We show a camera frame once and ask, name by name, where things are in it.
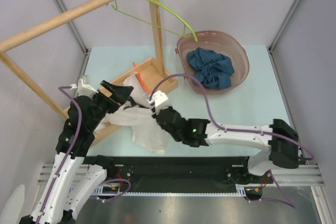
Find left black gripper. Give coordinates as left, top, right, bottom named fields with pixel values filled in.
left=88, top=80, right=134, bottom=130

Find white printed t shirt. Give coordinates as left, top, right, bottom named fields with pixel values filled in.
left=94, top=73, right=170, bottom=155

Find orange clothes hanger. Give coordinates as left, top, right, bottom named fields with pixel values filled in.
left=133, top=62, right=151, bottom=94

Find blue t shirt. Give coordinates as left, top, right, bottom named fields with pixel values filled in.
left=186, top=47, right=235, bottom=90

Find green clothes hanger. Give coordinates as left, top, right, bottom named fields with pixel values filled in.
left=106, top=0, right=198, bottom=42

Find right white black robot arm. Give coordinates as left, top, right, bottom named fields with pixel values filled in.
left=152, top=106, right=300, bottom=183

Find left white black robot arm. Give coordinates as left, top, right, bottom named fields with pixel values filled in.
left=19, top=79, right=133, bottom=223

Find wooden clothes rack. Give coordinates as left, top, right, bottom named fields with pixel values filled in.
left=0, top=0, right=179, bottom=152

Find pink translucent plastic basin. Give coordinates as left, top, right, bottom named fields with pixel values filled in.
left=175, top=30, right=250, bottom=95

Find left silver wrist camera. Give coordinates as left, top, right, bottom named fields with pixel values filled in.
left=70, top=75, right=98, bottom=98

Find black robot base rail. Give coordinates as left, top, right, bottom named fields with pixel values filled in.
left=78, top=155, right=272, bottom=196

